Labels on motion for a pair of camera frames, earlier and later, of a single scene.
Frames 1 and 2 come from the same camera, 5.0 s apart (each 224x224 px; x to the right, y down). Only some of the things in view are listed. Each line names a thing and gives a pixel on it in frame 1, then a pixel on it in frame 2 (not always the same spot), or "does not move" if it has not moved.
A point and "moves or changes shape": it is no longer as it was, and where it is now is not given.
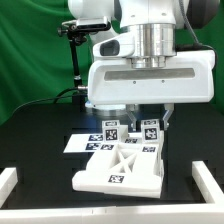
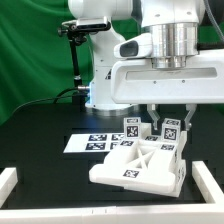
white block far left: x=8 y=180 does not move
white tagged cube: x=110 y=131 -> x=132 y=128
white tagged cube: x=150 y=130 -> x=171 y=129
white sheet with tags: x=88 y=143 does not move
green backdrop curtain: x=37 y=62 does not move
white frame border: x=212 y=213 does not move
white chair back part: x=131 y=170 moves or changes shape
